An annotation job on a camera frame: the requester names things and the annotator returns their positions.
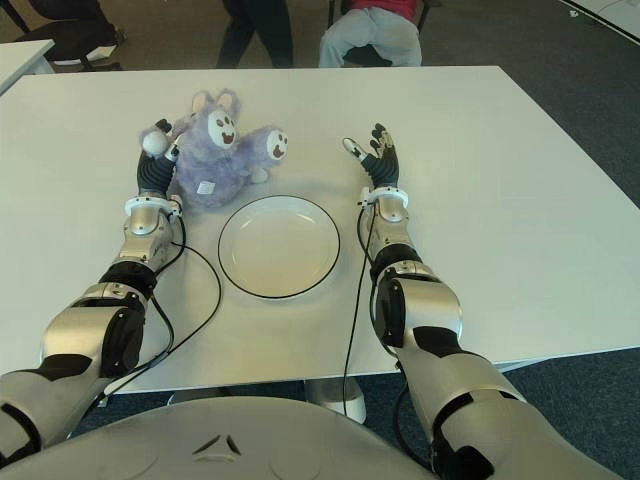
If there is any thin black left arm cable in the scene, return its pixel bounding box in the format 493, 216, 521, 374
102, 234, 223, 397

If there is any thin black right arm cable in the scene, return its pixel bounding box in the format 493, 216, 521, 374
342, 199, 376, 419

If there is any person in black trousers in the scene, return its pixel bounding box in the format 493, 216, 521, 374
64, 0, 126, 49

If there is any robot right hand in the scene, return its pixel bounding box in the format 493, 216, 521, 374
342, 122, 403, 194

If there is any white side table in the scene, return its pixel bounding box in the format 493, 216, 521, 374
0, 38, 55, 96

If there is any silver table pedestal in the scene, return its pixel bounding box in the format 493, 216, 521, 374
302, 374, 369, 426

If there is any black office chair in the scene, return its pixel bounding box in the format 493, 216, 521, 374
14, 0, 124, 72

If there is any person in white shirt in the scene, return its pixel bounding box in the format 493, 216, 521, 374
217, 0, 295, 70

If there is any purple plush doll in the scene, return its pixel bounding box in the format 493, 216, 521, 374
138, 88, 291, 211

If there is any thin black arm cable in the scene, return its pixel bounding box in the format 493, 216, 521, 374
342, 199, 376, 419
102, 234, 223, 397

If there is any white plate black rim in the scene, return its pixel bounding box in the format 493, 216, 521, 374
217, 194, 342, 302

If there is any silver robot torso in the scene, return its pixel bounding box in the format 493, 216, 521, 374
0, 397, 441, 480

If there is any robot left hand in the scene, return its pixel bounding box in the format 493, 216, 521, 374
135, 118, 184, 200

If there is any person in grey trousers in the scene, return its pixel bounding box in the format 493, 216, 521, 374
318, 0, 424, 69

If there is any white furniture edge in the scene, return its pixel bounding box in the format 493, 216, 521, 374
557, 0, 640, 39

